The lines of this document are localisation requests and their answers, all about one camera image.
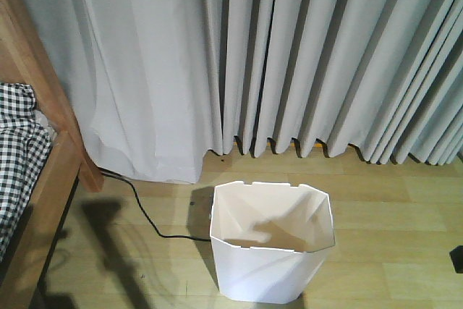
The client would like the white plastic trash bin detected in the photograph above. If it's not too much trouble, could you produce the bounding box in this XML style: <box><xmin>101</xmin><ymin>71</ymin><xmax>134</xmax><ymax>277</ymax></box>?
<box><xmin>210</xmin><ymin>181</ymin><xmax>336</xmax><ymax>304</ymax></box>

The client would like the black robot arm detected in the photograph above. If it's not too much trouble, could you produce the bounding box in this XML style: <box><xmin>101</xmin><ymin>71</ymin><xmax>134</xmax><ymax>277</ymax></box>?
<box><xmin>449</xmin><ymin>245</ymin><xmax>463</xmax><ymax>274</ymax></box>

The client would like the white pleated curtain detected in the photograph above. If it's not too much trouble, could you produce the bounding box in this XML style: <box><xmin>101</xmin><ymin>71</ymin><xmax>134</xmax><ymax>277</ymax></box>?
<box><xmin>23</xmin><ymin>0</ymin><xmax>462</xmax><ymax>182</ymax></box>

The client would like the black white checkered bedding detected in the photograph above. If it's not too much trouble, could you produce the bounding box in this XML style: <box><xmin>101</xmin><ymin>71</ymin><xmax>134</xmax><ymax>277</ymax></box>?
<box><xmin>1</xmin><ymin>82</ymin><xmax>52</xmax><ymax>258</ymax></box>

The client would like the black power cord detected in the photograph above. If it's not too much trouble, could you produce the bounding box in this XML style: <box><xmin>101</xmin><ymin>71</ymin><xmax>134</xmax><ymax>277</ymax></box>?
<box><xmin>97</xmin><ymin>167</ymin><xmax>211</xmax><ymax>242</ymax></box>

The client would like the wooden bed frame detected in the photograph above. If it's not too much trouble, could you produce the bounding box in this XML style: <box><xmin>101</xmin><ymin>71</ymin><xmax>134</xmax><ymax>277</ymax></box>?
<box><xmin>1</xmin><ymin>0</ymin><xmax>103</xmax><ymax>308</ymax></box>

